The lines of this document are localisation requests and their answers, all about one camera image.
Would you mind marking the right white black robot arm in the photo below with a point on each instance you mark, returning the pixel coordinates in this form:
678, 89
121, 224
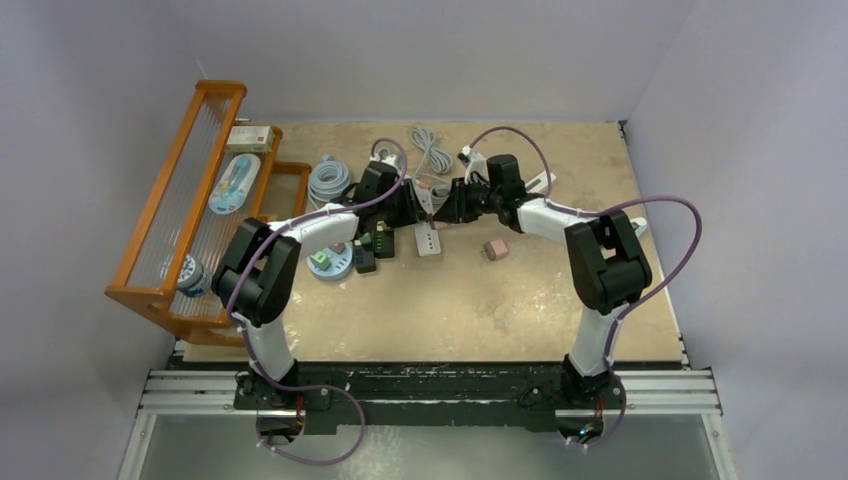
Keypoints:
609, 269

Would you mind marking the short black power strip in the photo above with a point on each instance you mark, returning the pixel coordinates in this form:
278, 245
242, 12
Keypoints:
389, 251

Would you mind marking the round blue power hub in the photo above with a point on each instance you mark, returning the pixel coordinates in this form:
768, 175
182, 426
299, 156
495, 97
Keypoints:
333, 263

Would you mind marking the pink plug on round hub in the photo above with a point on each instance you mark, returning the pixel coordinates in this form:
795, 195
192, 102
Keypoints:
338, 248

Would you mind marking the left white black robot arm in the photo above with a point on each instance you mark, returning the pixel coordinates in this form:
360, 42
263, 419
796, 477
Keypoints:
255, 277

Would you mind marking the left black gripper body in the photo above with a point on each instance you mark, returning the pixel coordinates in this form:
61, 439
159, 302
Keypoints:
400, 212

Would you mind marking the orange wooden shelf rack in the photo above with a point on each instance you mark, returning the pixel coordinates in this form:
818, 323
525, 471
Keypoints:
176, 220

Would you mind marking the white clip object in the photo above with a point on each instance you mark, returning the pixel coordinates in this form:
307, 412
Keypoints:
541, 183

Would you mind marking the long black power strip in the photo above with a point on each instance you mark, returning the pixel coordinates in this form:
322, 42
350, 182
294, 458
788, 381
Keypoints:
363, 258

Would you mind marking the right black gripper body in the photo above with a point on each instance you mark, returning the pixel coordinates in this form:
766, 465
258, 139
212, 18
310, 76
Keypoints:
472, 200

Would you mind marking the green plug on round hub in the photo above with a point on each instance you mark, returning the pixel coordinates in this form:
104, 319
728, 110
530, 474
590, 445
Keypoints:
320, 261

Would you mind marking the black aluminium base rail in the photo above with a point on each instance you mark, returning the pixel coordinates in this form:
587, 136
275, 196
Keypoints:
524, 395

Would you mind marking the blue white tape roll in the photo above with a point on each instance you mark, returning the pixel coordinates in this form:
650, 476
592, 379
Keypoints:
193, 280

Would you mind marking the white power strip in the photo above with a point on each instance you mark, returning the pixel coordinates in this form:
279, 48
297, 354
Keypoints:
427, 240

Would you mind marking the white pink box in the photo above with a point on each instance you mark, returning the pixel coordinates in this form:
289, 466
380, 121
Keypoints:
250, 139

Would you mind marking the blue packaged item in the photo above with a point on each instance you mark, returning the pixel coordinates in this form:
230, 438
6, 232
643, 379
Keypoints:
232, 189

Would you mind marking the white blue clip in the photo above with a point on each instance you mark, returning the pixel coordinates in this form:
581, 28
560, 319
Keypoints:
639, 226

